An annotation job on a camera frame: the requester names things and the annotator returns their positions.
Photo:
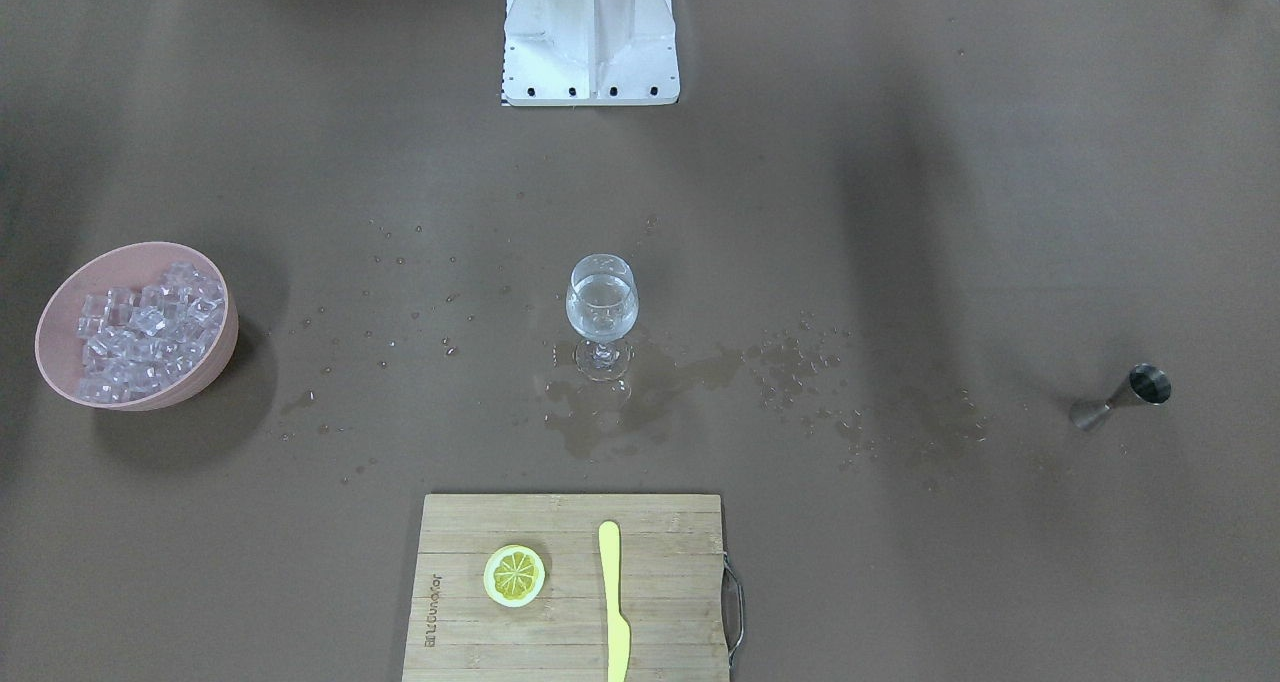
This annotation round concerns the steel jigger measuring cup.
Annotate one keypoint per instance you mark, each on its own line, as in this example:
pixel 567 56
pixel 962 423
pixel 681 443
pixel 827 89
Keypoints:
pixel 1144 385

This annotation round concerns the clear wine glass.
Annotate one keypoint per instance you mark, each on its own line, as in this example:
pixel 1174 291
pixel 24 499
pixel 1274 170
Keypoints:
pixel 601 305

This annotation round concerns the clear ice cubes pile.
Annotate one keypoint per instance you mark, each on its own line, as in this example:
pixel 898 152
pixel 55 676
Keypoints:
pixel 140 341

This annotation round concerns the yellow lemon slice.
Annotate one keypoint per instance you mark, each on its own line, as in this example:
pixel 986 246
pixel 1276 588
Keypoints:
pixel 513 576

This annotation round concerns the bamboo cutting board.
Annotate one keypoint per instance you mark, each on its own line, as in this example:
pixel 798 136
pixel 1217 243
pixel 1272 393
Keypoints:
pixel 674 569

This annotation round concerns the brown table mat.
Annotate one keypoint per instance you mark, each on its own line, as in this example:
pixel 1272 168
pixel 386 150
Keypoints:
pixel 880 247

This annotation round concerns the yellow plastic knife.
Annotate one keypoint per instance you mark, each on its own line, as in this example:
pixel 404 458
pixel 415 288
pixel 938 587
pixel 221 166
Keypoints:
pixel 619 635

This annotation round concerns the pink bowl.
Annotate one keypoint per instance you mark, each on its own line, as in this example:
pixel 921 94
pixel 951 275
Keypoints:
pixel 58 349

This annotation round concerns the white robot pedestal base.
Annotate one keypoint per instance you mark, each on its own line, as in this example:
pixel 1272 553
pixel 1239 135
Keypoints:
pixel 572 53

